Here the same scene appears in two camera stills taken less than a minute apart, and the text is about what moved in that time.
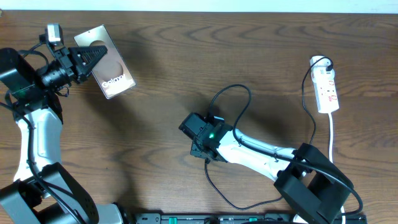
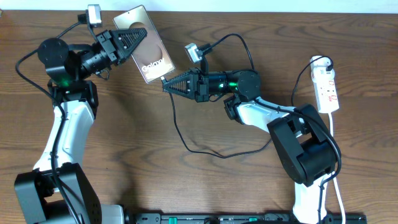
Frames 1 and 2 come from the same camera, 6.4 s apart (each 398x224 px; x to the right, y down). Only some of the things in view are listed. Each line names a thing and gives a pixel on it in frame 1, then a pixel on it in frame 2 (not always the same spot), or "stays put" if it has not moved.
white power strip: [324, 84] stays put
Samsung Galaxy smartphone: [112, 72] -> [150, 54]
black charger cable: [267, 154] -> [329, 68]
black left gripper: [77, 71] -> [108, 41]
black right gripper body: [196, 150] -> [202, 86]
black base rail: [245, 218] stays put
